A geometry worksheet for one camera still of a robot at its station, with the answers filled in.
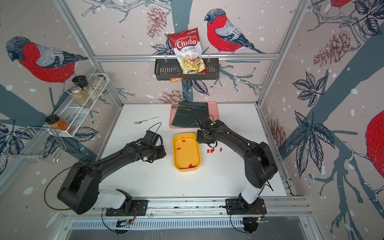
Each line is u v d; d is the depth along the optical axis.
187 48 0.82
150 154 0.73
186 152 0.92
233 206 0.73
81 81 0.74
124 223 0.70
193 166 0.87
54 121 0.59
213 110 1.17
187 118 1.11
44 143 0.61
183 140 0.98
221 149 0.95
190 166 0.88
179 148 0.95
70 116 0.74
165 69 0.95
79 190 0.42
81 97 0.72
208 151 0.94
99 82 0.85
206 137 0.73
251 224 0.70
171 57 0.93
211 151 0.95
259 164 0.48
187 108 1.18
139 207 0.73
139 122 1.10
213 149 0.95
